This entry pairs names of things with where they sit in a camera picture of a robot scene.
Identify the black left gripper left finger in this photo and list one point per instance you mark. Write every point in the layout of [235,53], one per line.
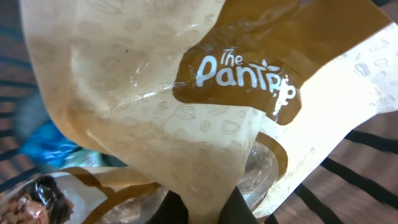
[171,211]

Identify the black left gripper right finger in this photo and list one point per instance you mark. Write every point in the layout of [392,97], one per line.
[236,211]

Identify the beige brown Pantree snack bag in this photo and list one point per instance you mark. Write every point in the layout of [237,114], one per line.
[202,96]

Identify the blue snack packet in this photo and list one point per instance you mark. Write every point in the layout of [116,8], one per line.
[48,146]

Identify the grey plastic mesh basket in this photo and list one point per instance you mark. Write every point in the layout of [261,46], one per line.
[357,183]

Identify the brown snack packet in basket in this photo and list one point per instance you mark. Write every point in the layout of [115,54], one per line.
[38,202]

